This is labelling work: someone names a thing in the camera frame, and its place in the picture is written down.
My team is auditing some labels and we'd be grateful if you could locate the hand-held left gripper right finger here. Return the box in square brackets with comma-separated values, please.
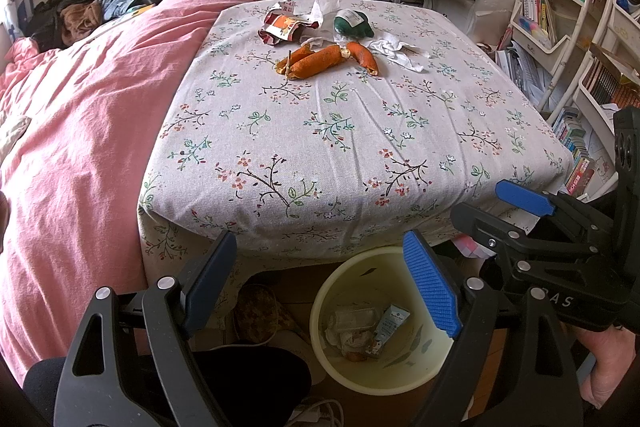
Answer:
[402, 229, 583, 427]

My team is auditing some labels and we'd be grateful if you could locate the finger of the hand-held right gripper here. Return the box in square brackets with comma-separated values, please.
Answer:
[495, 179, 617, 235]
[450, 202, 603, 279]

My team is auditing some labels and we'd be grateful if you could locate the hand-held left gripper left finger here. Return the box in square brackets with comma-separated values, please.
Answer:
[54, 231, 238, 427]

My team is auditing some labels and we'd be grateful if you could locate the pale yellow waste bin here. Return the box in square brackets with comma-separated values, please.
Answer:
[309, 247, 463, 395]

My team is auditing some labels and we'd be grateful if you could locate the white printed paper wad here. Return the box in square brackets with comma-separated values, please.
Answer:
[325, 324, 361, 352]

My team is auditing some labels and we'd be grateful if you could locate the large white tissue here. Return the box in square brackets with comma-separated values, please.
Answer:
[370, 34, 431, 72]

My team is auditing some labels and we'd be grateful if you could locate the green pouch with white label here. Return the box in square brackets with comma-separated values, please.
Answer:
[334, 8, 376, 39]

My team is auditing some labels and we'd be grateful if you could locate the small white tissue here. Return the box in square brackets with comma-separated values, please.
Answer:
[299, 36, 342, 52]

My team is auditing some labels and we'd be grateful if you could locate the red snack wrapper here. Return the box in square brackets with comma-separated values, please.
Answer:
[259, 0, 322, 46]

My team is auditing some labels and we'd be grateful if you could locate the person's right hand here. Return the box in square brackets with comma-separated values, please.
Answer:
[575, 324, 640, 410]

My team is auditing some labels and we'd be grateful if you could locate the pink paper sheet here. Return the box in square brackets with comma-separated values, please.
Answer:
[452, 234, 493, 264]

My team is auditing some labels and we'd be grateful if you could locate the brown patterned slipper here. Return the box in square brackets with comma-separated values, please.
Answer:
[235, 284, 296, 350]

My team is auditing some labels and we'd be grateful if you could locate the person's black trouser leg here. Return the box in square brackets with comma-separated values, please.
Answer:
[22, 344, 313, 427]

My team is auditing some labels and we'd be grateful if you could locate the row of dark brown books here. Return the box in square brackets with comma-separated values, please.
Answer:
[582, 54, 640, 110]

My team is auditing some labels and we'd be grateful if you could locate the floral tablecloth table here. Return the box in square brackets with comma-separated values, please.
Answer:
[137, 0, 575, 343]

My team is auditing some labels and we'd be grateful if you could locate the pink duvet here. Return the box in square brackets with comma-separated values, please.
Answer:
[0, 0, 266, 388]

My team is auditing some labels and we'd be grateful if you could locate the white plastic bag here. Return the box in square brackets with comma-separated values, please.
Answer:
[472, 0, 521, 52]

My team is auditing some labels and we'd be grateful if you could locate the row of colourful thin books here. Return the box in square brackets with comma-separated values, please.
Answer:
[520, 0, 558, 45]

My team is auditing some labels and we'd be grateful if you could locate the white padded jacket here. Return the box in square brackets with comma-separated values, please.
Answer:
[0, 114, 33, 168]

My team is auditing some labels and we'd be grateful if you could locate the brown garment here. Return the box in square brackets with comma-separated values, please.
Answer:
[61, 1, 103, 45]

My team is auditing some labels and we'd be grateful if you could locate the blue castle shaped decoration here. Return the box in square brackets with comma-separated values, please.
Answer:
[5, 0, 31, 40]

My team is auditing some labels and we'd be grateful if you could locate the white power cable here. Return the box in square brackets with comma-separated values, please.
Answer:
[287, 399, 346, 427]

